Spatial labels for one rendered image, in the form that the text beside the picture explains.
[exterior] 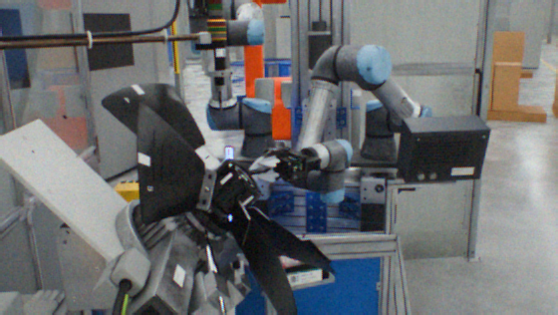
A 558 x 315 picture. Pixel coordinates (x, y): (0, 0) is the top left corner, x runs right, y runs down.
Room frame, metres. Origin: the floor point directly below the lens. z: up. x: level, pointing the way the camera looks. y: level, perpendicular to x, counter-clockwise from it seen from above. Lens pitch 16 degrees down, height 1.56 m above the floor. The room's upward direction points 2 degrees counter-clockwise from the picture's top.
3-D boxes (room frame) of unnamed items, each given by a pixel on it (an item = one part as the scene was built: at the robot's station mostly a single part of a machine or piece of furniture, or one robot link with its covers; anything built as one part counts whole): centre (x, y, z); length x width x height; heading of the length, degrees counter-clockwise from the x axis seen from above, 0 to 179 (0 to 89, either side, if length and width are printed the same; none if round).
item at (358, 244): (1.57, 0.05, 0.82); 0.90 x 0.04 x 0.08; 93
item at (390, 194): (1.60, -0.38, 0.96); 0.03 x 0.03 x 0.20; 3
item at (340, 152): (1.49, -0.17, 1.17); 0.11 x 0.08 x 0.09; 130
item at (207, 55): (1.20, 0.14, 1.50); 0.09 x 0.07 x 0.10; 128
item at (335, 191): (1.50, -0.16, 1.08); 0.11 x 0.08 x 0.11; 48
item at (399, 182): (1.60, -0.48, 1.04); 0.24 x 0.03 x 0.03; 93
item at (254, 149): (2.05, 0.08, 1.09); 0.15 x 0.15 x 0.10
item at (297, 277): (1.41, -0.02, 0.85); 0.22 x 0.17 x 0.07; 108
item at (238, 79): (8.65, 0.26, 0.49); 1.27 x 0.88 x 0.98; 158
